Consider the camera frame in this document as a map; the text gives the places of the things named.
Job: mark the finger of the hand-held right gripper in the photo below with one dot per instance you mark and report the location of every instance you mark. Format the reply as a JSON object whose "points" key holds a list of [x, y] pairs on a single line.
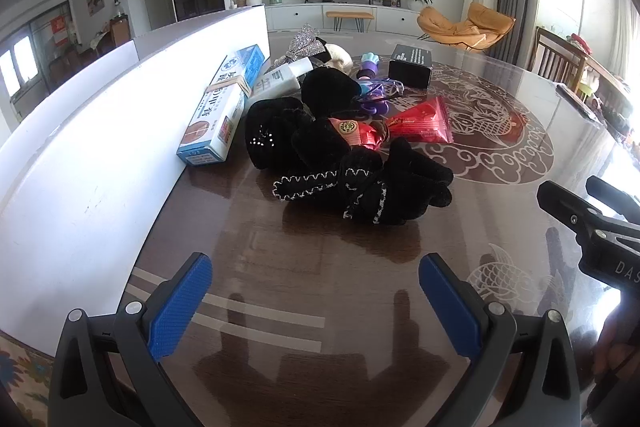
{"points": [[565, 199], [617, 204]]}

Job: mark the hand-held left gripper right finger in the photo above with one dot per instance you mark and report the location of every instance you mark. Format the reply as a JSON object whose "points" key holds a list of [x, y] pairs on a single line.
{"points": [[447, 307]]}

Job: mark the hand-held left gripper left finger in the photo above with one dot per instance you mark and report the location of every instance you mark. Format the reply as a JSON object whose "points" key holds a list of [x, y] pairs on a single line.
{"points": [[180, 307]]}

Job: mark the black glove with white stitching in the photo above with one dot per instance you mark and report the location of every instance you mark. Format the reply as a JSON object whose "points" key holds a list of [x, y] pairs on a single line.
{"points": [[410, 187], [310, 184]]}

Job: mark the plain red snack packet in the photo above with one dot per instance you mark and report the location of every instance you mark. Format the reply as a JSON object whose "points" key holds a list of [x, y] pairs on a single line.
{"points": [[422, 122]]}

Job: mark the black plush hat with rhinestones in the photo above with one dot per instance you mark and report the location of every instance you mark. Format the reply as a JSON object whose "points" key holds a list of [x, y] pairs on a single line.
{"points": [[275, 132]]}

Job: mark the red snack packet yellow logo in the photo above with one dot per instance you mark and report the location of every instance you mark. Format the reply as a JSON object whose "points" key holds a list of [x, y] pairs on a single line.
{"points": [[352, 132]]}

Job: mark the black cardboard box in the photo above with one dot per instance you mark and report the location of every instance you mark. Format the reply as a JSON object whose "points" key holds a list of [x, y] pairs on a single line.
{"points": [[411, 67]]}

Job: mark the purple toy wand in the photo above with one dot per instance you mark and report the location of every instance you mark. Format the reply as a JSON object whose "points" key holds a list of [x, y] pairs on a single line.
{"points": [[369, 69]]}

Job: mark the white sunscreen bottle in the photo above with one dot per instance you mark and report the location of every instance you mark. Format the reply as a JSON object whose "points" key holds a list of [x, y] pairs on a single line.
{"points": [[277, 79]]}

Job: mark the brown patterned desktop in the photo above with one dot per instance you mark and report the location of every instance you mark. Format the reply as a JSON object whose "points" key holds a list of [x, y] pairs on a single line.
{"points": [[320, 267]]}

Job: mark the person's right hand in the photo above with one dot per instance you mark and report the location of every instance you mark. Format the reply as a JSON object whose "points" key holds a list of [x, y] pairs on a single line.
{"points": [[615, 347]]}

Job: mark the cluttered side table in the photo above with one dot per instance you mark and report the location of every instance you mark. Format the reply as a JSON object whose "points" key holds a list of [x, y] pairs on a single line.
{"points": [[607, 92]]}

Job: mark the wooden chair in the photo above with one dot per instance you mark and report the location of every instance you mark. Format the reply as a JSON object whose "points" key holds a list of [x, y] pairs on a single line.
{"points": [[552, 57]]}

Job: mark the white partition board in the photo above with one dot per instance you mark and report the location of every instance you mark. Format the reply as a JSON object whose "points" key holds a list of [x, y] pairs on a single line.
{"points": [[65, 207], [200, 32]]}

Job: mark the floral patterned cloth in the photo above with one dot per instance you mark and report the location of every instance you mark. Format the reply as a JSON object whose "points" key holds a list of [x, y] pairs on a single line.
{"points": [[22, 382]]}

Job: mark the blue white ointment box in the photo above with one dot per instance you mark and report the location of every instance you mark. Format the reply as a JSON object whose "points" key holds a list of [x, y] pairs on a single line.
{"points": [[220, 107]]}

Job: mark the orange lounge chair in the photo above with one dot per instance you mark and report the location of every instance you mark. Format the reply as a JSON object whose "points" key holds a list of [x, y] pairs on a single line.
{"points": [[450, 29]]}

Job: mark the cream knit hat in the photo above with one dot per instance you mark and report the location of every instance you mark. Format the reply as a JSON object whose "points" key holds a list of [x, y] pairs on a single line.
{"points": [[340, 59]]}

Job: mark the small wooden cabinet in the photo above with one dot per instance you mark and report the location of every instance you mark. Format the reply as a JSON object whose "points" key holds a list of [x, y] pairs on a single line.
{"points": [[120, 32]]}

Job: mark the wooden bench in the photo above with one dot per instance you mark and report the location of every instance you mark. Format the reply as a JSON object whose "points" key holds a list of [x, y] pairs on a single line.
{"points": [[349, 14]]}

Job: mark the rhinestone bow hair clip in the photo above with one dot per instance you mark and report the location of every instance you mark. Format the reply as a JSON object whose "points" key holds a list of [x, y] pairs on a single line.
{"points": [[302, 43]]}

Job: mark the red door decoration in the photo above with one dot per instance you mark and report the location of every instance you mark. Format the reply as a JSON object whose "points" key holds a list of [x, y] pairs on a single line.
{"points": [[58, 29]]}

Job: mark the white television cabinet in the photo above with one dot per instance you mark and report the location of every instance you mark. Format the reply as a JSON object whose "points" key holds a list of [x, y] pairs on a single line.
{"points": [[295, 14]]}

